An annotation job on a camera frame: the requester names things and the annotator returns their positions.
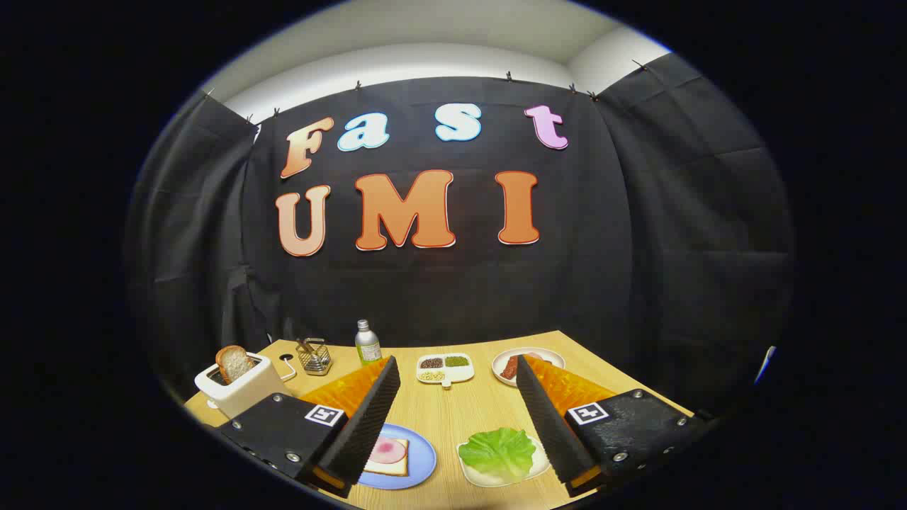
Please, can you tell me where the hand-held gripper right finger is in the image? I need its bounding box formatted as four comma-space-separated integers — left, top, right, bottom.
516, 354, 709, 497

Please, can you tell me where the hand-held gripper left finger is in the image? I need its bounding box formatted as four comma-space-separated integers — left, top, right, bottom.
213, 356, 401, 499

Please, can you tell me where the green lettuce leaf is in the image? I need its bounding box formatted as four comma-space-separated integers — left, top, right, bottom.
458, 427, 537, 484

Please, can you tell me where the brown crust bread slice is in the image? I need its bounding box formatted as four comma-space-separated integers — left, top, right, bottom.
215, 345, 256, 385

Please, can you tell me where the pink ham slice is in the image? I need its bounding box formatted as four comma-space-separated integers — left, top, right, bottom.
368, 436, 405, 465

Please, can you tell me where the white square plate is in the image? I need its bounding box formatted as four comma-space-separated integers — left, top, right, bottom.
456, 436, 551, 488

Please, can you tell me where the square white toast slice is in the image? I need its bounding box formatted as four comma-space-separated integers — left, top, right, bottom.
364, 437, 410, 477

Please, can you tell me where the blue round plate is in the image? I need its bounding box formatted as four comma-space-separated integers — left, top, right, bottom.
358, 423, 438, 491

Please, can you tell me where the green label metal bottle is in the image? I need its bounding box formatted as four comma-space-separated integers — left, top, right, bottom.
354, 319, 383, 366

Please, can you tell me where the white oval plate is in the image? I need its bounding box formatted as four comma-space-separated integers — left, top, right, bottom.
492, 347, 566, 387

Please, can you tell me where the white divided dish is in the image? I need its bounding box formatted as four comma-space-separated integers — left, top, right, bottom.
416, 353, 475, 389

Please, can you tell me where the white toaster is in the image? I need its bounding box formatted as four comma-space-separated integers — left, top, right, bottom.
194, 352, 293, 420

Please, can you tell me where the black backdrop cloth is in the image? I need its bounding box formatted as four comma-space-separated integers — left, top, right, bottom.
124, 53, 798, 419

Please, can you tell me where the wire mesh utensil holder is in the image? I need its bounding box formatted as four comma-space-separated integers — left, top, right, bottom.
296, 338, 334, 376

